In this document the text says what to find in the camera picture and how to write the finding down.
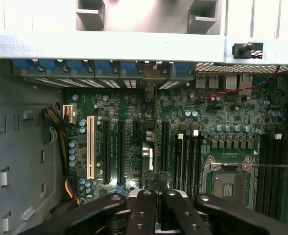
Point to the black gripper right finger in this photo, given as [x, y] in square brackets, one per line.
[180, 220]

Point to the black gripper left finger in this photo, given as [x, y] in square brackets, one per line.
[144, 215]

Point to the CPU socket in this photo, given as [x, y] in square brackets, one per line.
[228, 189]

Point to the black RAM slot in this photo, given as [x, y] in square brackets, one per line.
[188, 164]
[286, 176]
[271, 176]
[278, 176]
[262, 176]
[196, 164]

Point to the short black expansion slot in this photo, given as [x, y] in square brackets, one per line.
[136, 129]

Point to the white PCI expansion slot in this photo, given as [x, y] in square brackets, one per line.
[90, 147]

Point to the green motherboard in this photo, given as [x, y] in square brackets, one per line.
[207, 115]

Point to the thin metal locking lever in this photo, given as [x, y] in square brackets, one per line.
[276, 166]

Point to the white power connector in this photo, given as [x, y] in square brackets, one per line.
[69, 113]

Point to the silver USB port block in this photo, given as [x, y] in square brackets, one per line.
[213, 81]
[200, 81]

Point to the silver network port block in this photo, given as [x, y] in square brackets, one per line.
[231, 82]
[245, 82]

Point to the open black PC case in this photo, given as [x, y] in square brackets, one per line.
[109, 46]

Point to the grey parts rack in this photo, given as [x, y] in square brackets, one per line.
[146, 14]

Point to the blue slot bracket clip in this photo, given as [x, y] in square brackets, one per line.
[22, 66]
[182, 67]
[75, 66]
[128, 66]
[102, 66]
[48, 66]

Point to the black chassis intrusion switch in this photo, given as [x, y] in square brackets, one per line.
[244, 49]

